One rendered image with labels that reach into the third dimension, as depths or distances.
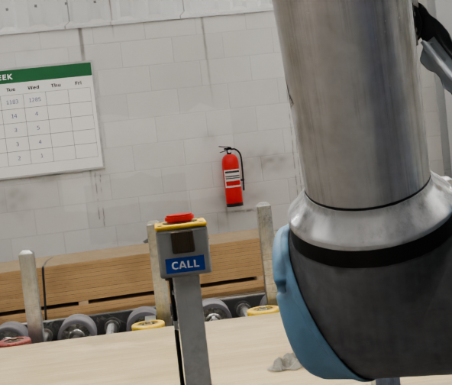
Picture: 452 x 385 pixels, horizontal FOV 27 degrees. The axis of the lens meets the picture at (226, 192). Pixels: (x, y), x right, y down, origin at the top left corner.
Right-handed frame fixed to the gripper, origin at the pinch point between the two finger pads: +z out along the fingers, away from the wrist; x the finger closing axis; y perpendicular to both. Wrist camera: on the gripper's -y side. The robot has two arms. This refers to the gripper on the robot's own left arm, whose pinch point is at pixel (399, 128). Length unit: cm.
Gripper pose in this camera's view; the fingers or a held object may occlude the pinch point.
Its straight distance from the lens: 104.3
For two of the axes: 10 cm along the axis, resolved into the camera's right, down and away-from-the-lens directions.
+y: -3.4, 0.9, -9.4
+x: 9.3, -0.9, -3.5
